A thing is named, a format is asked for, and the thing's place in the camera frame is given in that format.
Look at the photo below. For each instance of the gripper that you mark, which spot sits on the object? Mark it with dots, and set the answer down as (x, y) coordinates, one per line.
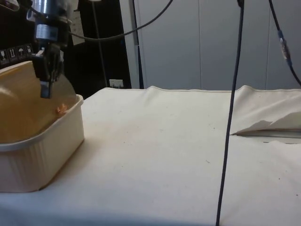
(47, 33)

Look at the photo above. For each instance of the rounded box lid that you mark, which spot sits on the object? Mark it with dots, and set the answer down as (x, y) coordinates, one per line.
(21, 101)

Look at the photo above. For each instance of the cream box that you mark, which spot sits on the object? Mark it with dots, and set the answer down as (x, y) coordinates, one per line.
(23, 164)

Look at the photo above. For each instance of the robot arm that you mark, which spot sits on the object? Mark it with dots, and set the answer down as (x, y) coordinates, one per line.
(44, 7)

